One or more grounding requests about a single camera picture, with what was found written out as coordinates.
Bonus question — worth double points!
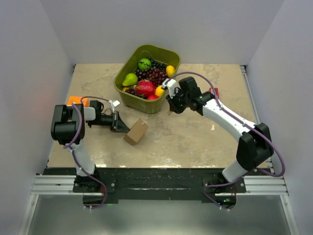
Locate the green pear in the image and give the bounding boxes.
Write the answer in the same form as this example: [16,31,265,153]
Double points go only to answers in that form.
[122,73,138,87]

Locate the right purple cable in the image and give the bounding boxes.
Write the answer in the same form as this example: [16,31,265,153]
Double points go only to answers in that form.
[166,71,286,212]

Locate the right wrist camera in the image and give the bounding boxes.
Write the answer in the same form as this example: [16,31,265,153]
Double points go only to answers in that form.
[161,78,180,99]

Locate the purple grape bunch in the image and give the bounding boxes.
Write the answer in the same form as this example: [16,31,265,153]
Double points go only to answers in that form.
[122,68,168,99]

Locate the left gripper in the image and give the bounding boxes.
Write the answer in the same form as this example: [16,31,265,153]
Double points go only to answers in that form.
[89,110,131,132]

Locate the olive green plastic basin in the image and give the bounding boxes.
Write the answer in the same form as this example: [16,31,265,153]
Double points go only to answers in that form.
[113,44,181,114]

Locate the purple cable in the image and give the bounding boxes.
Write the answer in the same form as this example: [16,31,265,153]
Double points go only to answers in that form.
[63,95,115,210]
[166,71,286,212]

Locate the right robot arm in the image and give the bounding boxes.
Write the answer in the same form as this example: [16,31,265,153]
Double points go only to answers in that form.
[162,77,274,192]

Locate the yellow lemon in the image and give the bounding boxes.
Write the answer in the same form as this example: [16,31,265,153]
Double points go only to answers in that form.
[166,65,176,78]

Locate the green striped ball fruit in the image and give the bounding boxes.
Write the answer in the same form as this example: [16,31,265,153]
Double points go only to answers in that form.
[138,58,152,71]

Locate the red rectangular carton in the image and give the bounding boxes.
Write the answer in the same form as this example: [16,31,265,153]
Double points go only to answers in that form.
[208,88,220,99]

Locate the orange plastic box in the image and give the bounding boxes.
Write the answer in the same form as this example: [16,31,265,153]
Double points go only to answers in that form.
[67,96,89,107]

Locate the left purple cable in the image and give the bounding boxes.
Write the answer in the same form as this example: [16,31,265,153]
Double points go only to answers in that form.
[63,95,115,210]

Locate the red apple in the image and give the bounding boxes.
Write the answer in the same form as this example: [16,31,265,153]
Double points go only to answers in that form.
[147,94,159,100]

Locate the red dragon fruit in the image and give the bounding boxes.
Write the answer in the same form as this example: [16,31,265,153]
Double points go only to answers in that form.
[135,79,155,97]

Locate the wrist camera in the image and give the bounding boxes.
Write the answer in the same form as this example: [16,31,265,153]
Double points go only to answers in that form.
[161,78,180,99]
[109,100,120,113]

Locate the dark black grape bunch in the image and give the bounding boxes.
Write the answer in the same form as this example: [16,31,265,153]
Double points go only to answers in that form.
[147,57,167,70]

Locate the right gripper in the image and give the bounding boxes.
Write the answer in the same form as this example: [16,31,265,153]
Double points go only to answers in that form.
[167,89,190,114]

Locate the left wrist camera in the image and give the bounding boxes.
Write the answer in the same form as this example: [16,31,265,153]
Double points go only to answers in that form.
[109,100,120,113]

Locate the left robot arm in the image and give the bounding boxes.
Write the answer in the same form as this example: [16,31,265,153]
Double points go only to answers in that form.
[50,100,130,192]

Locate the orange yellow mango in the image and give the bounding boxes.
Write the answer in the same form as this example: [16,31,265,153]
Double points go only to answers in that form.
[155,85,165,97]

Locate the brown cardboard express box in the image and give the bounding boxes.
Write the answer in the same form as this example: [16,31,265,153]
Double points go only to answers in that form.
[124,119,148,145]

